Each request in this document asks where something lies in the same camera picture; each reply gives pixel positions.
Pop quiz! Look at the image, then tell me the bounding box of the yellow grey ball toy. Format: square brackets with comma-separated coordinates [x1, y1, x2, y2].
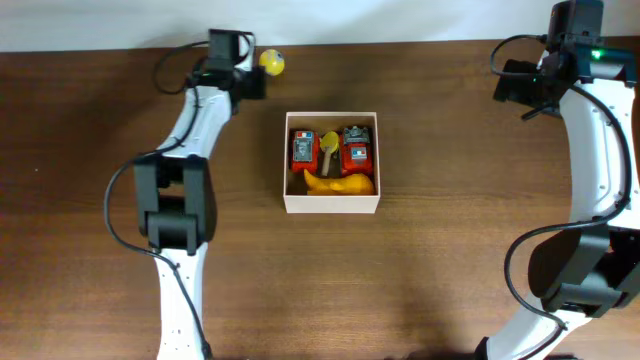
[259, 49, 285, 77]

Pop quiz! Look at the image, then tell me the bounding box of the black camera cable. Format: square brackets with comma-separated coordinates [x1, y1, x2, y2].
[103, 29, 256, 360]
[488, 33, 634, 360]

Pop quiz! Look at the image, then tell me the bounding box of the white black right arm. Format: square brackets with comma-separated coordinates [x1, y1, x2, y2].
[475, 0, 639, 360]

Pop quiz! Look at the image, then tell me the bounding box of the pink box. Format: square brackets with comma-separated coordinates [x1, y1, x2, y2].
[283, 112, 381, 213]

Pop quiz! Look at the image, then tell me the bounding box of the orange dinosaur toy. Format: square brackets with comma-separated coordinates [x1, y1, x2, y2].
[303, 170, 375, 196]

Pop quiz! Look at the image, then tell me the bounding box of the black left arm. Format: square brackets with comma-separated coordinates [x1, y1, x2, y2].
[133, 29, 266, 360]

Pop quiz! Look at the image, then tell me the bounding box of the black right camera cable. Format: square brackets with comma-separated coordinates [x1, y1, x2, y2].
[488, 33, 634, 360]

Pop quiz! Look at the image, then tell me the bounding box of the red fire truck grey top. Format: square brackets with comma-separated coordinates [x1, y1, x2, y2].
[340, 125, 374, 177]

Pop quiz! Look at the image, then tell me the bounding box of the red fire truck with ladder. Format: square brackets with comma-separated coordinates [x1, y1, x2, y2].
[291, 130, 320, 173]

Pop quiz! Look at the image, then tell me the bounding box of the yellow wooden rattle drum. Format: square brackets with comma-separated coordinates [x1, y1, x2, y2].
[320, 131, 340, 177]

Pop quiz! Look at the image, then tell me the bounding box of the black left camera cable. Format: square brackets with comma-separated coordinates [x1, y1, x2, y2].
[103, 29, 256, 360]

